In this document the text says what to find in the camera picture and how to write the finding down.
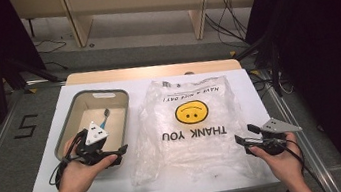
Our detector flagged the black floor cable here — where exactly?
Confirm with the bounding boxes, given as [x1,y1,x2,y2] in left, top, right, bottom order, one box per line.
[32,35,72,75]

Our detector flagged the clear smiley plastic bag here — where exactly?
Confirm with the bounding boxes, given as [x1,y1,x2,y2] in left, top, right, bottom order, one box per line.
[117,67,266,192]

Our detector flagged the beige bin with grey rim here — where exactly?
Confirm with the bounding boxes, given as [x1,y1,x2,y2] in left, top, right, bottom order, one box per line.
[46,84,141,185]

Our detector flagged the person's right hand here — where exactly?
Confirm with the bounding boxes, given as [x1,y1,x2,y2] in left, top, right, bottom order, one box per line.
[247,131,307,189]

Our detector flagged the hand-held gripper black cable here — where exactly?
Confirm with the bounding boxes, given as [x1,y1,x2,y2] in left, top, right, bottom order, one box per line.
[275,134,328,192]
[42,131,87,192]

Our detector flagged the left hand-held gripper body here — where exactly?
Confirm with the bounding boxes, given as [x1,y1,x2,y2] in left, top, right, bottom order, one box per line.
[70,118,116,168]

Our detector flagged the left hand-held gripper black cable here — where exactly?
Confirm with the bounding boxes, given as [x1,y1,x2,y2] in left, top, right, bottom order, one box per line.
[42,131,87,192]

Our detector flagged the black metal stand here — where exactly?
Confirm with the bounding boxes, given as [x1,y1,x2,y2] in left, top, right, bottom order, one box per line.
[229,19,294,104]

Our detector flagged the black tripod stand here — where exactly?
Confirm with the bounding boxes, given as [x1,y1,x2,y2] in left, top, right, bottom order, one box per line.
[0,48,65,126]

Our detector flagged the person's left hand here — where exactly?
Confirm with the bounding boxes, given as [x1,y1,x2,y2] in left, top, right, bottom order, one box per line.
[50,130,124,192]

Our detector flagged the blue toothbrush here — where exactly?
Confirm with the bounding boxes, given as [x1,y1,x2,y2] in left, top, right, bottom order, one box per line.
[97,108,113,131]

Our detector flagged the bundle of black floor cables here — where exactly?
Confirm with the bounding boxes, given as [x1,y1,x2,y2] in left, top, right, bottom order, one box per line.
[201,0,252,52]

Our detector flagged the right hand-held gripper black cable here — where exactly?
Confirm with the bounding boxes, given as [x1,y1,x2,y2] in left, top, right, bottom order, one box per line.
[275,134,328,192]

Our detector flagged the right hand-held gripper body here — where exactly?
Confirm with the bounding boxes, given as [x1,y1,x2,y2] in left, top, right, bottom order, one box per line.
[246,113,305,159]

